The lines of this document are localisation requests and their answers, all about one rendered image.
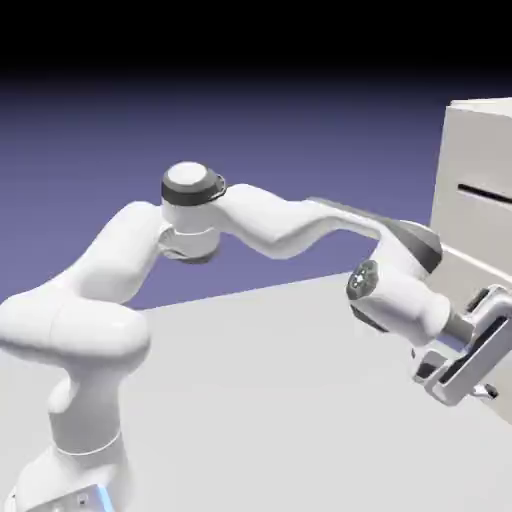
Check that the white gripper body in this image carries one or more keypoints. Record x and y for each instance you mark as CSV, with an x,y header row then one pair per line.
x,y
494,308

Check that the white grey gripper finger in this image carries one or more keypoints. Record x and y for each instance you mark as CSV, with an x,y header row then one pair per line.
x,y
488,391

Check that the white cabinet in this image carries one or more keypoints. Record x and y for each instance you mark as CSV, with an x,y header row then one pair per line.
x,y
476,152

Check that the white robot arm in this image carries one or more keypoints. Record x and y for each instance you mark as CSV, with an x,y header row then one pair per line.
x,y
100,276

